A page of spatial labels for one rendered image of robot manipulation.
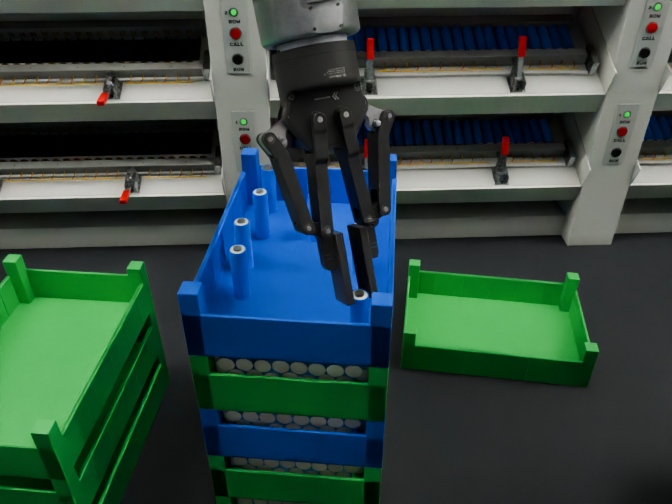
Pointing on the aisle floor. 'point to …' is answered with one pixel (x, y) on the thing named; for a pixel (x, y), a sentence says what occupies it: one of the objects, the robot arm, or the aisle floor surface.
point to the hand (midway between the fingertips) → (351, 264)
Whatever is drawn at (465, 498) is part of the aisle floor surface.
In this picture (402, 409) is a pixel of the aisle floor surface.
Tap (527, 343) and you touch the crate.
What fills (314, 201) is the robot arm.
